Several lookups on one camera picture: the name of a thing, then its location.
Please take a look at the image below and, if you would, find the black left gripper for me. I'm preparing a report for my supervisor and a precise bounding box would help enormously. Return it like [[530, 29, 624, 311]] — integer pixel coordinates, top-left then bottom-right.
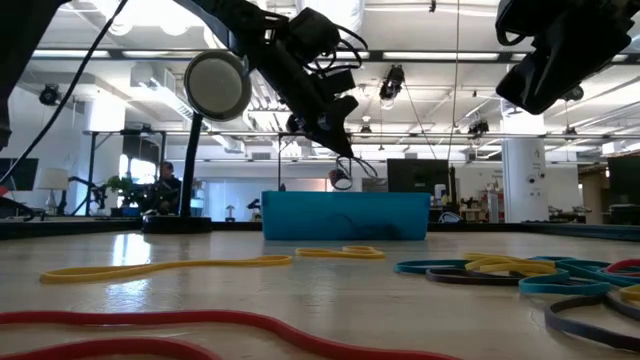
[[234, 19, 361, 158]]

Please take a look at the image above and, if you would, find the black desk lamp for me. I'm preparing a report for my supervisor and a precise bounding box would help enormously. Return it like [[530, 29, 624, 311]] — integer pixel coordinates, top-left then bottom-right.
[[141, 49, 254, 235]]

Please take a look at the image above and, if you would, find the green background plant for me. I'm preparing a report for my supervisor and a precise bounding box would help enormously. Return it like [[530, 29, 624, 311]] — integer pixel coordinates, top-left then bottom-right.
[[103, 174, 137, 209]]

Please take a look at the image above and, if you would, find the black aluminium table frame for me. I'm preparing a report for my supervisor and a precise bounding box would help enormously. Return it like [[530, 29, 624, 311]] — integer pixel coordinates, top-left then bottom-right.
[[0, 215, 640, 243]]

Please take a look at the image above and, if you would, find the black background table frame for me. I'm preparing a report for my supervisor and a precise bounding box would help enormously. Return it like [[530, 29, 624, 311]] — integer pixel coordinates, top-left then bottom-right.
[[276, 131, 354, 194], [82, 128, 169, 217]]

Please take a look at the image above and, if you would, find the large black screen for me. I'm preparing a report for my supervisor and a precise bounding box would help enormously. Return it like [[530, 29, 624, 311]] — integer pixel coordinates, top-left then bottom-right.
[[386, 158, 454, 197]]

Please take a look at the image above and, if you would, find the white shade table lamp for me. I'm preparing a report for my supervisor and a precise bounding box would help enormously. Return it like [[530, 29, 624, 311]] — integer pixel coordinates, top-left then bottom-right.
[[37, 167, 71, 216]]

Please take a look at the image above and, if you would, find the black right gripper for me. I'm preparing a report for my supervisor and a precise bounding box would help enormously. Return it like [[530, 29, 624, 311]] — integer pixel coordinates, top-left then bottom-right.
[[494, 0, 640, 116]]

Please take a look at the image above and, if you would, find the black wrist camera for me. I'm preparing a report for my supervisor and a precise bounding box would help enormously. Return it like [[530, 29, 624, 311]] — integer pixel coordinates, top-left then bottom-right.
[[287, 7, 342, 59]]

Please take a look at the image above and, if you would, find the white round column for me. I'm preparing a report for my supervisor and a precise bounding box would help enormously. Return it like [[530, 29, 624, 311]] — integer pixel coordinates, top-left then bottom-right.
[[500, 135, 549, 224]]

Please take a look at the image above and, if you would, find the blue plastic bin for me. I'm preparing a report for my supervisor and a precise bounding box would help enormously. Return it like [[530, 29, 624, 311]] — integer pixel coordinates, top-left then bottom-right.
[[260, 190, 432, 242]]

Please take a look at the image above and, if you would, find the black hanging ceiling camera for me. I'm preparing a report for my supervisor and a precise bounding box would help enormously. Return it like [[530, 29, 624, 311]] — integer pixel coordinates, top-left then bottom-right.
[[378, 63, 406, 101]]

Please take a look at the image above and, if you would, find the person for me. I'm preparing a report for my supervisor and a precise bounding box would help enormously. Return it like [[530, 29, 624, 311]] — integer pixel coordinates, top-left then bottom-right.
[[144, 160, 184, 216]]

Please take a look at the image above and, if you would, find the black computer monitor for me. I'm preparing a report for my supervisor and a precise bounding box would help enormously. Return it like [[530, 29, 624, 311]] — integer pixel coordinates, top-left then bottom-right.
[[0, 157, 40, 193]]

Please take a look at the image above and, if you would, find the thin black hanging cable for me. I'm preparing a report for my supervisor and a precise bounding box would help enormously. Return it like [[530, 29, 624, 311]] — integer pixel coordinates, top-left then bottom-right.
[[0, 0, 130, 187]]

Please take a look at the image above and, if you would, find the long red rubber band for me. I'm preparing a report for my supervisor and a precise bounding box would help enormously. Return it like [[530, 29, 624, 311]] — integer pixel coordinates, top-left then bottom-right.
[[0, 308, 464, 360]]

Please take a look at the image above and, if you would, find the dark purple rubber band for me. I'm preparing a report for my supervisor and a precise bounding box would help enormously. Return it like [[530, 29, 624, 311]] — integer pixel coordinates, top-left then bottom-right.
[[424, 267, 640, 352]]

